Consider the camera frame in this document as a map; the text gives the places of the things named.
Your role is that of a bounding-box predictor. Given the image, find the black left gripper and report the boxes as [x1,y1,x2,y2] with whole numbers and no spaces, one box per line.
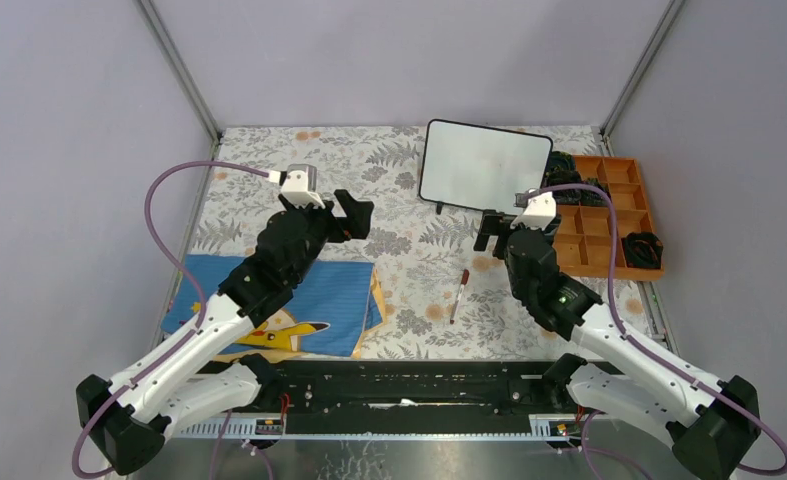
[280,191,374,286]

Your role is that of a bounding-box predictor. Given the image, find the floral patterned table mat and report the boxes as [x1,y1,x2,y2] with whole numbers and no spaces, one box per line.
[167,125,659,363]

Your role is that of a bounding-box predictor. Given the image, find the orange compartment tray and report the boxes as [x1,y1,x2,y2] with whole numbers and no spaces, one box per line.
[542,152,664,281]

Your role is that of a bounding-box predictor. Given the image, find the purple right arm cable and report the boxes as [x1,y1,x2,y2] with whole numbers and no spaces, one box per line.
[532,184,787,477]

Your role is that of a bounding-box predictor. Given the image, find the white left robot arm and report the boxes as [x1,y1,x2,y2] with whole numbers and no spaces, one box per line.
[71,189,374,479]

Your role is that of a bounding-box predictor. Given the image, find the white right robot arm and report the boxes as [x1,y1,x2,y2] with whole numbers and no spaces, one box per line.
[474,210,760,479]

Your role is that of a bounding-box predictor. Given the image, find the black rolled cable bundle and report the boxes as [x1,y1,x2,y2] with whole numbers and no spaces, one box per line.
[621,231,665,271]
[542,169,584,199]
[561,178,613,208]
[546,150,577,175]

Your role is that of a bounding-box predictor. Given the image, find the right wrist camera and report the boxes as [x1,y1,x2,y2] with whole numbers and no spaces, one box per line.
[511,190,558,231]

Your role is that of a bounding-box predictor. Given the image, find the blue Pikachu cloth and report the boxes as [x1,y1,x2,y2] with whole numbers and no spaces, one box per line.
[161,254,387,361]

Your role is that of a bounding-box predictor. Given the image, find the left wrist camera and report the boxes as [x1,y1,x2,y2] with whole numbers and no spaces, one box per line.
[267,164,325,208]

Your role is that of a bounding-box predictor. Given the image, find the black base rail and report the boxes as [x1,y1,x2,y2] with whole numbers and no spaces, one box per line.
[194,359,626,437]

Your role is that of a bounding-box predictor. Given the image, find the small whiteboard black frame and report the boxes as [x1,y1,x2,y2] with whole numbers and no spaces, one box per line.
[417,119,554,213]

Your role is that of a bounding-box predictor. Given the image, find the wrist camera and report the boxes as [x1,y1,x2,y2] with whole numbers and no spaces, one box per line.
[511,190,558,231]
[267,164,325,208]

